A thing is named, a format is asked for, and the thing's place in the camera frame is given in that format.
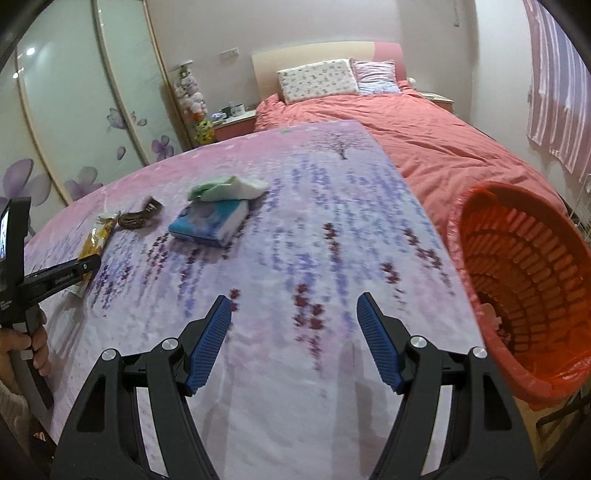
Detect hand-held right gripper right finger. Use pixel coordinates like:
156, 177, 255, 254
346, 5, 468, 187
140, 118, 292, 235
356, 292, 540, 480

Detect blue tissue pack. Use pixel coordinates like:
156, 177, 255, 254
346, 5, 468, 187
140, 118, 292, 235
168, 200, 250, 248

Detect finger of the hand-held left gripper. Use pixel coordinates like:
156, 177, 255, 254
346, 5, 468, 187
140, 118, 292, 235
21, 254, 102, 304

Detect yellow snack wrapper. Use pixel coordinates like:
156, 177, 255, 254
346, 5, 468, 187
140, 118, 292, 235
69, 213, 120, 299

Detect white floral pillow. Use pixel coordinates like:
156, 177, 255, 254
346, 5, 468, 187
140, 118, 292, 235
277, 58, 360, 105

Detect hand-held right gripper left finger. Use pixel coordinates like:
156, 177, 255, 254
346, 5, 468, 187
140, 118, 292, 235
50, 295, 233, 480

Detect pink white nightstand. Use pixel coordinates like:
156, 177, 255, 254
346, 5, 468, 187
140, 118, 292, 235
213, 110, 257, 142

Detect purple striped pillow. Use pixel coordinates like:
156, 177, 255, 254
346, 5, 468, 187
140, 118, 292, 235
351, 59, 402, 96

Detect light wooden nightstand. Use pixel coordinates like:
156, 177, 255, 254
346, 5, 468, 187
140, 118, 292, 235
422, 91, 456, 114

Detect person's left forearm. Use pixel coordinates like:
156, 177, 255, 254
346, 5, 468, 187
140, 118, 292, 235
0, 378, 34, 460

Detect pink striped curtain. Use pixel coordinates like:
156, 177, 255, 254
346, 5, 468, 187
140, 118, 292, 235
524, 0, 591, 185

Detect pink floral printed sheet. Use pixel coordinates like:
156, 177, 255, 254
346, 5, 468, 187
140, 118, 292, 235
23, 119, 486, 480

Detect green white cloth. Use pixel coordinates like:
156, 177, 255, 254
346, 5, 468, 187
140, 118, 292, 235
187, 175, 271, 204

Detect clear tube of plush toys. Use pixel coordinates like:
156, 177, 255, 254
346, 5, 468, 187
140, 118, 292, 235
173, 61, 216, 147

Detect cream pink headboard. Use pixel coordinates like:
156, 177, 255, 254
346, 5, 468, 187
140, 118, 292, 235
250, 41, 407, 105

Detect orange plastic wastebasket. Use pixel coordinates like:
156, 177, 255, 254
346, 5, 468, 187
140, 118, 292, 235
445, 181, 591, 411

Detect coral pink duvet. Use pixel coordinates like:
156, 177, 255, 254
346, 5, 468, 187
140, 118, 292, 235
254, 89, 572, 259

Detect brown striped hair band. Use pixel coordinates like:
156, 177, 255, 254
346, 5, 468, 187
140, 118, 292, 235
117, 195, 163, 230

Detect flower printed wardrobe doors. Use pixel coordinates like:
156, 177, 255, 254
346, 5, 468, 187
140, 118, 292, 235
0, 0, 195, 245

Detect person's left hand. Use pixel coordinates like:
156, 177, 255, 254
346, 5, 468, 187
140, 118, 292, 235
0, 313, 52, 384

